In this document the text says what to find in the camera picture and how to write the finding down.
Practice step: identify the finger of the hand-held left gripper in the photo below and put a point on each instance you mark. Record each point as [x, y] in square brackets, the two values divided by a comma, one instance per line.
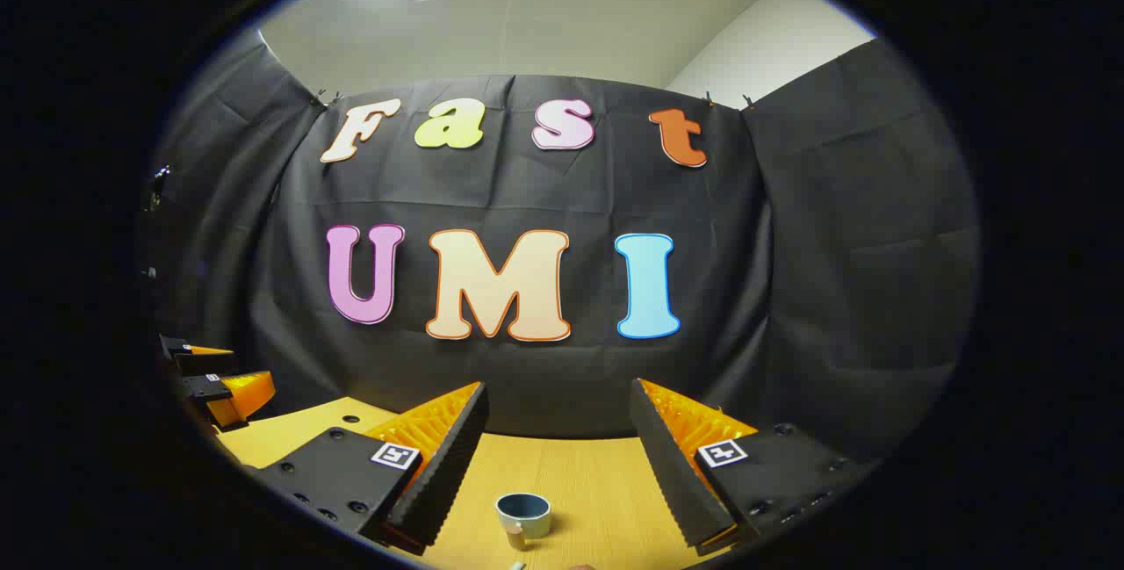
[180, 348]
[241, 394]

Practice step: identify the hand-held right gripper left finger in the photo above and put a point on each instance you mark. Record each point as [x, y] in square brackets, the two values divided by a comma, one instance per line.
[448, 473]

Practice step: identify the black backdrop cloth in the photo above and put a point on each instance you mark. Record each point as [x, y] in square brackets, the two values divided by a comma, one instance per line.
[834, 271]

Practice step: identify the wooden desktop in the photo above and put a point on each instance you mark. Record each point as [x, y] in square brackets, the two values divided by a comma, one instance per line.
[597, 482]

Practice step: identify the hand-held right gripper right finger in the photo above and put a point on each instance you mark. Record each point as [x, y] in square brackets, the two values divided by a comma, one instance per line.
[672, 473]

